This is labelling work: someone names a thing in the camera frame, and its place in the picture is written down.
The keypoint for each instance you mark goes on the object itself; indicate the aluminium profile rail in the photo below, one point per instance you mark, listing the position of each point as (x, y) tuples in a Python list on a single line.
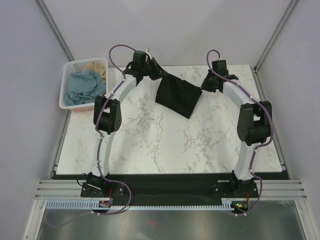
[(144, 186)]

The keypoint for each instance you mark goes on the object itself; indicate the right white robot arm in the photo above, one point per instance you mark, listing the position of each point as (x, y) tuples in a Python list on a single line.
[(253, 127)]

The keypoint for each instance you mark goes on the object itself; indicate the black t shirt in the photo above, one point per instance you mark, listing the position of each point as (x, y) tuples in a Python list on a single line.
[(178, 95)]

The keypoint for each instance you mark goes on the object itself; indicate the beige t shirt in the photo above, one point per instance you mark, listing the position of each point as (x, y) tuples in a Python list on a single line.
[(97, 67)]

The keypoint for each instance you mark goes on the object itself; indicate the aluminium frame post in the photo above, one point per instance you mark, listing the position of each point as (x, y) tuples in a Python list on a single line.
[(54, 28), (276, 33)]

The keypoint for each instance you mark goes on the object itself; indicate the white plastic basket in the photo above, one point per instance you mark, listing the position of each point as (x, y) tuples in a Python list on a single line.
[(77, 66)]

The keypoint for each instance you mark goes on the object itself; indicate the white slotted cable duct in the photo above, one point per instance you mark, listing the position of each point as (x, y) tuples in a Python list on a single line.
[(99, 205)]

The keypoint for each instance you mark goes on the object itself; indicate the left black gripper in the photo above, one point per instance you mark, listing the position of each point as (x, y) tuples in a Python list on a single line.
[(157, 70)]

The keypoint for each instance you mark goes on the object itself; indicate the right aluminium frame post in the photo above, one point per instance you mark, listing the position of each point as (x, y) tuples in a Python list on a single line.
[(276, 33)]

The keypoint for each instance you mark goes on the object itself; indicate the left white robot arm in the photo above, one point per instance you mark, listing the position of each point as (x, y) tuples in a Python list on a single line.
[(107, 118)]

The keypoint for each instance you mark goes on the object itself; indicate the blue t shirt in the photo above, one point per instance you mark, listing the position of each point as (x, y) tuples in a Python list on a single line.
[(83, 88)]

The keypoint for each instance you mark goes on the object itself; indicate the left aluminium frame post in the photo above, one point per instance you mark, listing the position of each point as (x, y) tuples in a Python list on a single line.
[(54, 28)]

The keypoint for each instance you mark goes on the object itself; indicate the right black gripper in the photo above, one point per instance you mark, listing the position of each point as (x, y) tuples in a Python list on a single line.
[(205, 85)]

